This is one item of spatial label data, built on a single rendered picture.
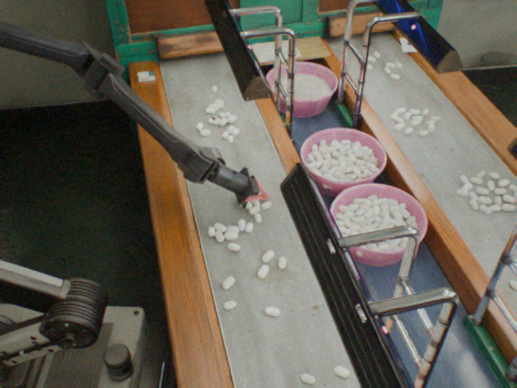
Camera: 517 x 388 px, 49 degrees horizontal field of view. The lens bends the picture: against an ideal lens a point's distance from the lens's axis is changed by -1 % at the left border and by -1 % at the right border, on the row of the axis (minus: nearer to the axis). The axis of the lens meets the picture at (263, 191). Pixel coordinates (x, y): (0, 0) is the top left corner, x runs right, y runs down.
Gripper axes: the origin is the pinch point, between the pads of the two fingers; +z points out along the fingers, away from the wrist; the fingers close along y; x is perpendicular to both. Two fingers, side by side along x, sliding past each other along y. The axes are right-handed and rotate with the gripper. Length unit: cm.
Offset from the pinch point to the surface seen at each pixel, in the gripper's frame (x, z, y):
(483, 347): -21, 32, -58
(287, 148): -8.8, 8.6, 18.6
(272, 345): 8.1, -7.2, -47.0
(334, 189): -11.9, 19.0, 1.4
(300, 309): 2.0, -0.2, -39.0
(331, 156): -15.0, 21.8, 15.9
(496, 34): -84, 160, 141
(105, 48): 54, -10, 163
